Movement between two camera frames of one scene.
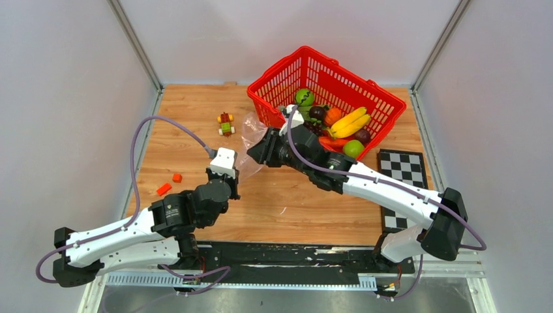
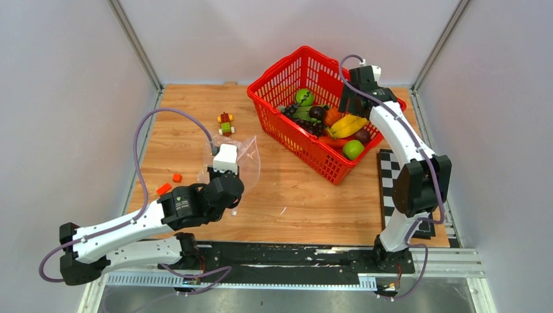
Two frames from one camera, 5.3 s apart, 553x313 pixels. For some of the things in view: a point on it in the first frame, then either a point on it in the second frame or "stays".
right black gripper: [264, 152] → [346, 102]
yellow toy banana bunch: [348, 124] stays
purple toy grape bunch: [314, 126] stays
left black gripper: [233, 181] stays
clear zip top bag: [253, 128] → [248, 162]
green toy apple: [353, 148] stays
